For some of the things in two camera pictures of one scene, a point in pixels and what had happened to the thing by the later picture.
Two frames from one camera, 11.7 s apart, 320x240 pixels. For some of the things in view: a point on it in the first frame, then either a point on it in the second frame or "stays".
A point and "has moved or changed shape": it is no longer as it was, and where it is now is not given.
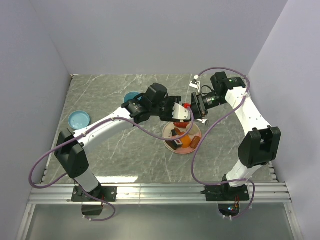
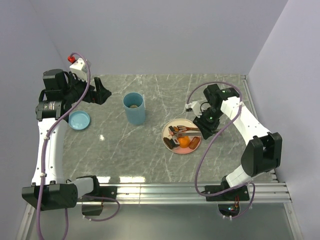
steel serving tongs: [203, 121] has moved or changed shape
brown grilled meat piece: [195, 142] stays
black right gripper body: [199, 102] -> [208, 123]
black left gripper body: [166, 108] -> [76, 91]
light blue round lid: [78, 119] stays
